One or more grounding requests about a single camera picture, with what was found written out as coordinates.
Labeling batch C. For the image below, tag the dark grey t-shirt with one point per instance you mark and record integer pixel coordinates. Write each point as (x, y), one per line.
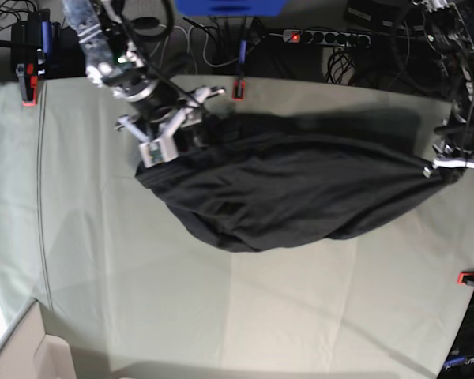
(264, 182)

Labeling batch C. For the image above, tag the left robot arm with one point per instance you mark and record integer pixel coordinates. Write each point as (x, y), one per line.
(449, 29)

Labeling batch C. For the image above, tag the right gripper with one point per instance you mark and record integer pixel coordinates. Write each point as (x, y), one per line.
(173, 128)

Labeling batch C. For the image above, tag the blue box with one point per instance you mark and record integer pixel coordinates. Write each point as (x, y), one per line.
(234, 8)

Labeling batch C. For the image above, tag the beige table frame corner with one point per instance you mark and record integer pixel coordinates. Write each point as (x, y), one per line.
(27, 351)

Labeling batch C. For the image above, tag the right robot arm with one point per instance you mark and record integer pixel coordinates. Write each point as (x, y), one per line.
(118, 56)

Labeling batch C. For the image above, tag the black power strip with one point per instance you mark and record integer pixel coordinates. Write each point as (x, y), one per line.
(326, 38)

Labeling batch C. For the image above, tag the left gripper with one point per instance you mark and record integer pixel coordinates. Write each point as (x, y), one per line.
(456, 138)

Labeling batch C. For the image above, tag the black equipment boxes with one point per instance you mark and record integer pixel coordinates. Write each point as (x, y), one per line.
(372, 15)

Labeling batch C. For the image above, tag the red black clamp left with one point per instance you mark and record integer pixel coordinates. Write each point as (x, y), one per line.
(28, 83)

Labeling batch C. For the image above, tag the light green table cloth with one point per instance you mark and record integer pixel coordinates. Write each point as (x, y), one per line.
(135, 295)

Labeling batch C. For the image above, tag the red black clamp middle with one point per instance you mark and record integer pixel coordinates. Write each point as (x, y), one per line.
(238, 90)

